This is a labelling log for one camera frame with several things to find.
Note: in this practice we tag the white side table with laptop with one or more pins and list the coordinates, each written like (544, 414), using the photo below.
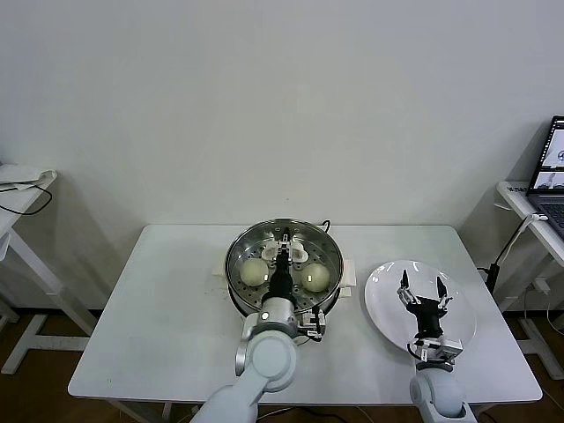
(504, 191)

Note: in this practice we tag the round glass pot lid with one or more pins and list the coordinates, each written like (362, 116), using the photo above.
(328, 264)

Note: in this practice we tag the white cloth bag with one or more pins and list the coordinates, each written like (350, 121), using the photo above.
(22, 174)

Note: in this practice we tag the stainless steel steamer basket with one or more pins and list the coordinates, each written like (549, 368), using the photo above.
(331, 301)

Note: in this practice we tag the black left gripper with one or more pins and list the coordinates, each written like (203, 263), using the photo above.
(282, 279)

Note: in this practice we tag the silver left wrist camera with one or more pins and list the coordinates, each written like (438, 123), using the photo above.
(315, 325)

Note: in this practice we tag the dark open laptop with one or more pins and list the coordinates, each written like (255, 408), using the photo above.
(551, 207)

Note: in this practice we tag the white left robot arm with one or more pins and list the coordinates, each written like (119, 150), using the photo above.
(269, 357)

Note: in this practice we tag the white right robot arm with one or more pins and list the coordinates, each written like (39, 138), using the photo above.
(436, 392)

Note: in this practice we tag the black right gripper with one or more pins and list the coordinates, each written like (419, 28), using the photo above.
(427, 315)

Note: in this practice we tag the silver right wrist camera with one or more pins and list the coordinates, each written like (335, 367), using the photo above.
(449, 349)

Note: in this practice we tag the white steamed baozi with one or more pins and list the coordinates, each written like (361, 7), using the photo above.
(254, 272)
(315, 277)

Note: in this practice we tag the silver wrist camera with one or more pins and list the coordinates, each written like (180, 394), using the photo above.
(315, 325)
(449, 349)

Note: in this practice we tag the black upright stand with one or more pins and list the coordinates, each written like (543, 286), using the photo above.
(494, 277)

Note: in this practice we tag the white power adapter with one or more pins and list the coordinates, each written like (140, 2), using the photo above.
(542, 285)

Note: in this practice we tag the white round plate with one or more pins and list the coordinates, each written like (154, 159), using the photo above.
(383, 308)

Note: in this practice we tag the white side table with cloth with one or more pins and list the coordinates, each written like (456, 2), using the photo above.
(26, 202)

